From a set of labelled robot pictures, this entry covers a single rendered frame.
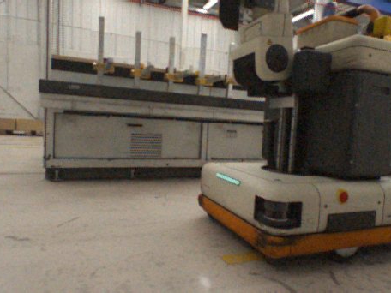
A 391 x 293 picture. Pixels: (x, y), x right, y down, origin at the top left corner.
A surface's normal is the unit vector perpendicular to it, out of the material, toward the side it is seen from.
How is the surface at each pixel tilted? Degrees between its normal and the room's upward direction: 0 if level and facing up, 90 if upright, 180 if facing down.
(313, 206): 90
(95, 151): 90
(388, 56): 90
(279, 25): 90
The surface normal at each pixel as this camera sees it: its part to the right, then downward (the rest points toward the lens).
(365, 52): 0.36, 0.08
